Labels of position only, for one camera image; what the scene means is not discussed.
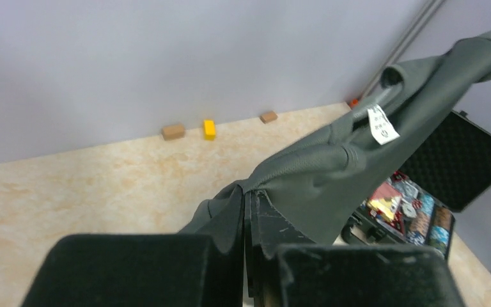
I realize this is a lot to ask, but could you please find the dark grey t-shirt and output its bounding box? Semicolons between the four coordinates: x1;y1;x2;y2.
182;31;491;245

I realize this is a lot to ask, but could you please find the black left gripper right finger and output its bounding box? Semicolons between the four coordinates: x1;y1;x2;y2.
245;192;465;306

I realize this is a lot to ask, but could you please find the tan wooden block right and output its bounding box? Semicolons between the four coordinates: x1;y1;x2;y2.
259;111;278;124

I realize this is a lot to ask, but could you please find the tan wooden block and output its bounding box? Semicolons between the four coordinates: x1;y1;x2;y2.
259;111;278;124
161;123;186;141

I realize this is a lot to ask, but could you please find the black poker chip case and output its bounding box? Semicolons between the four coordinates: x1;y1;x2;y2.
341;112;491;258

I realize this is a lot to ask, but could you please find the tan wooden block left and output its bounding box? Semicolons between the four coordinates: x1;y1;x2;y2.
161;123;186;141

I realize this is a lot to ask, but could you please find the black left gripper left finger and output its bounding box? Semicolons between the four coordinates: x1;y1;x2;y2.
22;188;244;306

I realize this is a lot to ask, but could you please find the yellow wooden block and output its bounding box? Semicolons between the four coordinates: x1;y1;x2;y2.
203;120;216;141

